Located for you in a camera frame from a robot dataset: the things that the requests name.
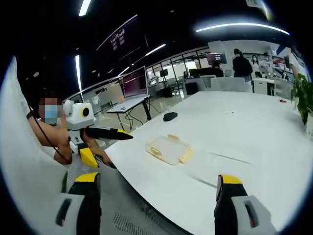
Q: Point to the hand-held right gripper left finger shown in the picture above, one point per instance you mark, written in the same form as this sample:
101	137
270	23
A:
91	208

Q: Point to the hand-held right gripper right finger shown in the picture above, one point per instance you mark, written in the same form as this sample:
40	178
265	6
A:
227	213

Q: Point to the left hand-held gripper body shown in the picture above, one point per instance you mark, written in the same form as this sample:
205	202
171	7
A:
75	118

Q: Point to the person's left hand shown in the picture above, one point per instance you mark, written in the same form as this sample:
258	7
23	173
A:
64	138

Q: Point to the grey mesh office chair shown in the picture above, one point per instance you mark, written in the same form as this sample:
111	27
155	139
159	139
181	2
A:
122	210

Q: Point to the white side desk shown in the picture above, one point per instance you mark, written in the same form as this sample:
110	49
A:
127	105

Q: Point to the ceiling light strip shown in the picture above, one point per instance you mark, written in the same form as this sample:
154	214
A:
150	54
242	25
84	7
78	73

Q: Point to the computer monitor on desk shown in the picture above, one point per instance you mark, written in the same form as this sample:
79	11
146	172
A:
135	83

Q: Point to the clear plastic lid yellow clips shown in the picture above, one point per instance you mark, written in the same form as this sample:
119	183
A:
168	149

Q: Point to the person with blue mask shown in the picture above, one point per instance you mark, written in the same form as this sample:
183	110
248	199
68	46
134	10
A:
22	159

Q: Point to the small black object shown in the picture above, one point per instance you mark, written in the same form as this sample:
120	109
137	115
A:
170	116

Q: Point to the hanging ceiling screen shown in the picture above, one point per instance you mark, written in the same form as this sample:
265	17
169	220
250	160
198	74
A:
119	33

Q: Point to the black office chair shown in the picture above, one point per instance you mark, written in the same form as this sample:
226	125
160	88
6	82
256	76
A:
191	88

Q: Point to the small red object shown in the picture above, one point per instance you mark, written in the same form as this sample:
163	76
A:
283	101

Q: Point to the white office chair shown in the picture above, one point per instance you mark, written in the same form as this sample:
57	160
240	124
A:
227	84

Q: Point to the green potted plant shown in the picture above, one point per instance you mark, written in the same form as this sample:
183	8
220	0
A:
304	95

